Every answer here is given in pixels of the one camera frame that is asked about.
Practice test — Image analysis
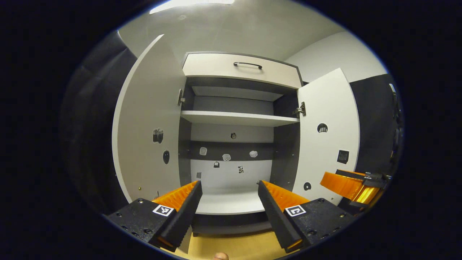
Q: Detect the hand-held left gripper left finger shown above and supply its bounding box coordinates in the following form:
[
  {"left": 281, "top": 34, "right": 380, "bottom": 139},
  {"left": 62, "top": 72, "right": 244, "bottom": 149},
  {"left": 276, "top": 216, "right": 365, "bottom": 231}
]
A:
[{"left": 106, "top": 181, "right": 203, "bottom": 252}]

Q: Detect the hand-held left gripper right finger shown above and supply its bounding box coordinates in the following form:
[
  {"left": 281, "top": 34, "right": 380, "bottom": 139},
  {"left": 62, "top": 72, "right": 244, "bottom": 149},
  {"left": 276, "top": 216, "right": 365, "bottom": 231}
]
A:
[{"left": 257, "top": 180, "right": 356, "bottom": 253}]

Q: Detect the grey double-door shoe cabinet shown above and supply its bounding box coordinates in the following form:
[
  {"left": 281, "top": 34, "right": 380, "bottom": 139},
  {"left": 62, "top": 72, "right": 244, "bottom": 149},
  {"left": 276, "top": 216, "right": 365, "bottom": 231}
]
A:
[{"left": 178, "top": 52, "right": 304, "bottom": 237}]

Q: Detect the white cabinet door headphone sticker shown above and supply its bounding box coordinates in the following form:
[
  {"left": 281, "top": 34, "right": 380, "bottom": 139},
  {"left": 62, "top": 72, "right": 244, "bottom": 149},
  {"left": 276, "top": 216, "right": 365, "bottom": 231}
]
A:
[{"left": 292, "top": 68, "right": 361, "bottom": 206}]

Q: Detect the white cabinet door camera sticker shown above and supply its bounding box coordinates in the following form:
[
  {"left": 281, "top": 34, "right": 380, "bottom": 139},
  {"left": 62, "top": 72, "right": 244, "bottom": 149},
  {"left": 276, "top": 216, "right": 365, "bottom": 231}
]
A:
[{"left": 112, "top": 34, "right": 186, "bottom": 203}]

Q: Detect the white cabinet bottom board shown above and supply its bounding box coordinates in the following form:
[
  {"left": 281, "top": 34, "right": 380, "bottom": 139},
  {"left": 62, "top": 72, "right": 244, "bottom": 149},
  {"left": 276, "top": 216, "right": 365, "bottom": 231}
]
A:
[{"left": 195, "top": 188, "right": 267, "bottom": 215}]

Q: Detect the white cabinet shelf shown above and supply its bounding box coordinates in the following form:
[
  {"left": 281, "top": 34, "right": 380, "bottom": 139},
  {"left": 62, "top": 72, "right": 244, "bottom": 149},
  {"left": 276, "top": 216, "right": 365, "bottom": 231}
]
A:
[{"left": 180, "top": 110, "right": 300, "bottom": 127}]

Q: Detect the ceiling light strip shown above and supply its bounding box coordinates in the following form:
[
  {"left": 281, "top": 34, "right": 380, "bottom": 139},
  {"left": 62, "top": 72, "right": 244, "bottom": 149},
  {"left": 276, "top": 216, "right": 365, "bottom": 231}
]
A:
[{"left": 149, "top": 0, "right": 236, "bottom": 15}]

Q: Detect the black drawer handle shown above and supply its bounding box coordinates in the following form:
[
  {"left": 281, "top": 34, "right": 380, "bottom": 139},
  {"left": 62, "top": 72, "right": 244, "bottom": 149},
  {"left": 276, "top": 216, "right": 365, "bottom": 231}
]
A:
[{"left": 233, "top": 61, "right": 263, "bottom": 70}]

